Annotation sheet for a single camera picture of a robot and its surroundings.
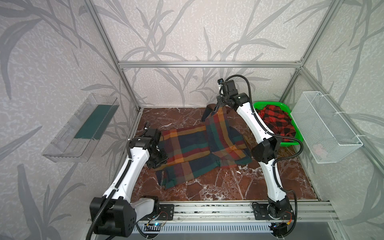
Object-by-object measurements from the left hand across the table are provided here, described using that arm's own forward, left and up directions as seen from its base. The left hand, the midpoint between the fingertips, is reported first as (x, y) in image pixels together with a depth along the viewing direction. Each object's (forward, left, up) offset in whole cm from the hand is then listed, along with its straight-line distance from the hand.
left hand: (167, 157), depth 78 cm
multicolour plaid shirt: (+16, -30, -12) cm, 36 cm away
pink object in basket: (+1, -76, +9) cm, 76 cm away
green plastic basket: (+45, -80, -6) cm, 92 cm away
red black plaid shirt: (+29, -71, -5) cm, 77 cm away
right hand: (+38, -32, +13) cm, 51 cm away
